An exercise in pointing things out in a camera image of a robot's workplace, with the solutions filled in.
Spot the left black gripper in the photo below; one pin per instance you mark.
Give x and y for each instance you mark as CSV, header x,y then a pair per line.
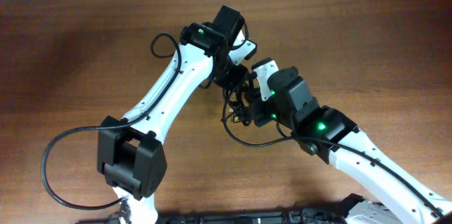
x,y
233,81

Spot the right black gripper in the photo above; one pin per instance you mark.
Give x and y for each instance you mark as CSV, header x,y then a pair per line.
x,y
257,105

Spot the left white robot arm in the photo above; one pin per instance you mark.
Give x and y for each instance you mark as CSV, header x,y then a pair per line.
x,y
130,151

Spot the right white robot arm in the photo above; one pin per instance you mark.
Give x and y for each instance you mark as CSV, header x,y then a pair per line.
x,y
284,97

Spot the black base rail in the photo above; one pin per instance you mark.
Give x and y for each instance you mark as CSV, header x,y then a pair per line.
x,y
304,216

